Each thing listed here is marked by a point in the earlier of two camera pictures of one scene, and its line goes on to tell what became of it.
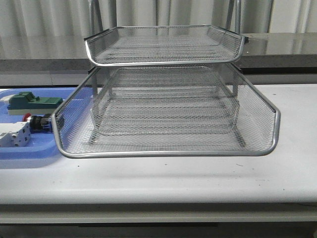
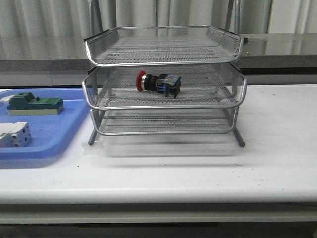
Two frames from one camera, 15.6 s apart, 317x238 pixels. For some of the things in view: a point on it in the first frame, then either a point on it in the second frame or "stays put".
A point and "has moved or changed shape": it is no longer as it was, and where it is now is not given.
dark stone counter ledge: x=284 y=52 stays put
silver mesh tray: x=139 y=45 stays put
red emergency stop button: x=43 y=123 to x=168 y=84
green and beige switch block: x=25 y=103 stays put
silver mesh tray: x=166 y=111 has moved or changed shape
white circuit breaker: x=15 y=135 stays put
